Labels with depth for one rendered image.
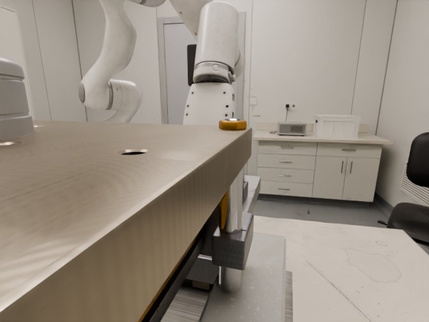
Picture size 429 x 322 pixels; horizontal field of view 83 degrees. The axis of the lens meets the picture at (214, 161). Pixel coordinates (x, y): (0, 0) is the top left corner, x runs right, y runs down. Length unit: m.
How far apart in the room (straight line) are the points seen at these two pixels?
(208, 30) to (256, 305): 0.48
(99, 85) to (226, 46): 0.57
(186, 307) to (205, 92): 0.37
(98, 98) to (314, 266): 0.86
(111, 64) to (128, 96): 0.14
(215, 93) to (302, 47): 2.81
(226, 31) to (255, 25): 2.78
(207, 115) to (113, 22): 0.53
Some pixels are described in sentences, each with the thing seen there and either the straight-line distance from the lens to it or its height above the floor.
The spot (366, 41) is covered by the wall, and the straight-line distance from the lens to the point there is 3.42.
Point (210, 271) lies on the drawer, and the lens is 0.28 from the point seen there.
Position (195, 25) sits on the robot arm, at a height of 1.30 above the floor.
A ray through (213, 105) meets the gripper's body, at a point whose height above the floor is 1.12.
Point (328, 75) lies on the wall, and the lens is 3.28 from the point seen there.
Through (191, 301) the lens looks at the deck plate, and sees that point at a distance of 0.28.
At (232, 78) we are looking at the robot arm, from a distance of 0.53.
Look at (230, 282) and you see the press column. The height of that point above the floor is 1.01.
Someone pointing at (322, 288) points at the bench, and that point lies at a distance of 0.61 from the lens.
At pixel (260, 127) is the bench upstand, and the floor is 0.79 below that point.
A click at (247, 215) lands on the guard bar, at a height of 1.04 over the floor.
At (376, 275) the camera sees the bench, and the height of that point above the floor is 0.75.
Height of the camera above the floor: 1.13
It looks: 14 degrees down
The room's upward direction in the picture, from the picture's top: straight up
